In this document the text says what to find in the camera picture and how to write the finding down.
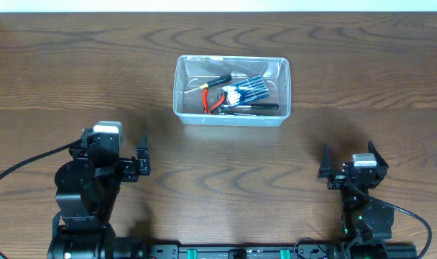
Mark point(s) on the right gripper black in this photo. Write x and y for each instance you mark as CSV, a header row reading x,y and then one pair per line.
x,y
343,175

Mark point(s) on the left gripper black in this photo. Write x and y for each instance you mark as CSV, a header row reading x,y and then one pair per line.
x,y
131,170

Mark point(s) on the silver combination wrench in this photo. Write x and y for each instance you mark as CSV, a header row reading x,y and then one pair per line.
x,y
231,113

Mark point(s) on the small hammer black handle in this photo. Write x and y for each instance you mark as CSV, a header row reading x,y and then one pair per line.
x,y
249,108

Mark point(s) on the yellow black screwdriver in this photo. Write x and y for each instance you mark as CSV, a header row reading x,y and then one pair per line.
x,y
212,83

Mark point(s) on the precision screwdriver set case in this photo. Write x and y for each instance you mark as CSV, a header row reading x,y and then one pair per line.
x,y
246,91

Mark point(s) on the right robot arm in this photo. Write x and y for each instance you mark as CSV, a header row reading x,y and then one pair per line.
x,y
367,223

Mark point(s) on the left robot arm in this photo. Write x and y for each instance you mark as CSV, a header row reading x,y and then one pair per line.
x,y
87,188

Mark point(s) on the clear plastic container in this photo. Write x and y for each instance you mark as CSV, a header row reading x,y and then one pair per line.
x,y
201,106

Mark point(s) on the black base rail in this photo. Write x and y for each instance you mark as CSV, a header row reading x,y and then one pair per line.
x,y
306,248

